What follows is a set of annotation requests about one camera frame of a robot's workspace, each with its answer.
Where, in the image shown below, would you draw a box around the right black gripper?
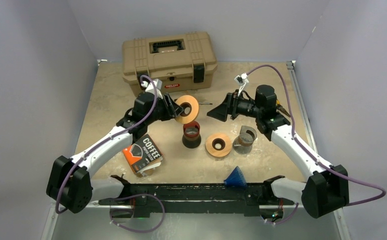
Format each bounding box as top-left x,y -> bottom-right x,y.
207,89 -> 263,122

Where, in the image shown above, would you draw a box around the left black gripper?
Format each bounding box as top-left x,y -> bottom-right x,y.
145,93 -> 183,125

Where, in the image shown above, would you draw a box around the wooden dripper ring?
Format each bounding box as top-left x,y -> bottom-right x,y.
174,95 -> 200,125
205,132 -> 233,158

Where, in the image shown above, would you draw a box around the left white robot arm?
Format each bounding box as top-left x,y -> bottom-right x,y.
46,92 -> 185,214

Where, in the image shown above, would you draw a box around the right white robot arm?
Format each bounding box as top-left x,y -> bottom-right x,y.
206,84 -> 350,219

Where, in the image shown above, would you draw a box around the tan plastic toolbox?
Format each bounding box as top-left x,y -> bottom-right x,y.
121,31 -> 218,96

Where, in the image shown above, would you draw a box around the yellow black pliers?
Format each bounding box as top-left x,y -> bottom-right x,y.
276,99 -> 291,118

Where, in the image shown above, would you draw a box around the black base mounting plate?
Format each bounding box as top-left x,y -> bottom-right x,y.
98,181 -> 295,218

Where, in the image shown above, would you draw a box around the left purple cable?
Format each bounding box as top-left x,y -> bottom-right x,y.
54,74 -> 159,215

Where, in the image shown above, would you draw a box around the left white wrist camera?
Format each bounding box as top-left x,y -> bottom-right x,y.
141,78 -> 163,99

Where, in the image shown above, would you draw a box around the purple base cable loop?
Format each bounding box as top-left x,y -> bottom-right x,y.
109,193 -> 166,234

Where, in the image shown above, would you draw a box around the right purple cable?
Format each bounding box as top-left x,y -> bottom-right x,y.
244,64 -> 387,208

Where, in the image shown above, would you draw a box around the aluminium frame rail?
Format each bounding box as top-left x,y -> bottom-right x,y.
286,60 -> 352,240

